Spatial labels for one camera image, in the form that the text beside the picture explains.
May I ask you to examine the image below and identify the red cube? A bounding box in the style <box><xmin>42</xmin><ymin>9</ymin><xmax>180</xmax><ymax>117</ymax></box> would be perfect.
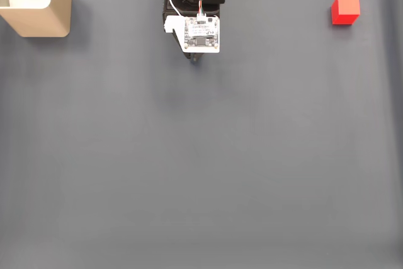
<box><xmin>331</xmin><ymin>0</ymin><xmax>361</xmax><ymax>26</ymax></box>

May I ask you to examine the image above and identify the beige box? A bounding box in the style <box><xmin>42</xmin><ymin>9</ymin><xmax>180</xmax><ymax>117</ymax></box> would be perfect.
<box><xmin>0</xmin><ymin>0</ymin><xmax>72</xmax><ymax>38</ymax></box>

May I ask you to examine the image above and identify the grey mat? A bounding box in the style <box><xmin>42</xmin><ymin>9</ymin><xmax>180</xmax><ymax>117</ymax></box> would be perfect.
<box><xmin>0</xmin><ymin>0</ymin><xmax>403</xmax><ymax>269</ymax></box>

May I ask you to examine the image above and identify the white camera board mount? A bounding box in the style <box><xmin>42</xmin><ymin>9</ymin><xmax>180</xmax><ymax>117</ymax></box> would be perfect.
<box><xmin>163</xmin><ymin>15</ymin><xmax>221</xmax><ymax>54</ymax></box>

